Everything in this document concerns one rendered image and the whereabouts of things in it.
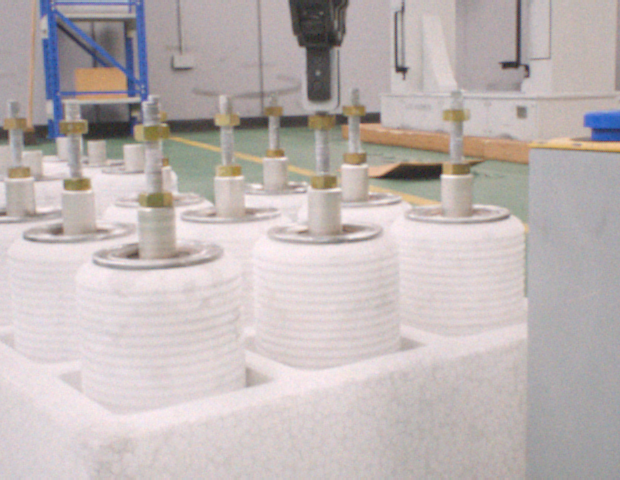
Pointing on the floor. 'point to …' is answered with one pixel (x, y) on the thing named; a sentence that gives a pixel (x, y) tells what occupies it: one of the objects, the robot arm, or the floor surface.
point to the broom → (30, 87)
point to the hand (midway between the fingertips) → (321, 79)
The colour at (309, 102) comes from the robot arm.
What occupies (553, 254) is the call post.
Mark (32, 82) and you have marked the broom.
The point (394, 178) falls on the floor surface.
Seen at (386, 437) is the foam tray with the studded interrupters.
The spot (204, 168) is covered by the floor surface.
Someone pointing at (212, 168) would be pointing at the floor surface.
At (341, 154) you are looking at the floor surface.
